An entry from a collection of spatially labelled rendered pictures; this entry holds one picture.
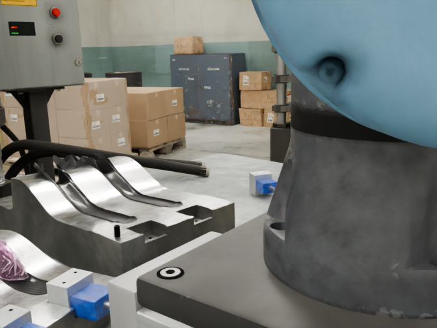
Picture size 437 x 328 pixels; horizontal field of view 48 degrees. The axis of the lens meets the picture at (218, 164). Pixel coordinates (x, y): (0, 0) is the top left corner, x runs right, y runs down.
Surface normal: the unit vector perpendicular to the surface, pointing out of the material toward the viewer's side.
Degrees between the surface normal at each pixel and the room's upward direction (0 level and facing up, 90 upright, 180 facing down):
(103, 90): 89
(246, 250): 0
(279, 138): 90
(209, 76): 90
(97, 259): 90
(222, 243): 0
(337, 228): 73
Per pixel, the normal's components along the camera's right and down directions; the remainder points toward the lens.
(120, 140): 0.87, 0.20
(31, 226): -0.69, 0.18
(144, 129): -0.45, 0.21
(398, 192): -0.24, -0.07
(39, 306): -0.03, -0.97
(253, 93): -0.55, 0.37
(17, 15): 0.72, 0.14
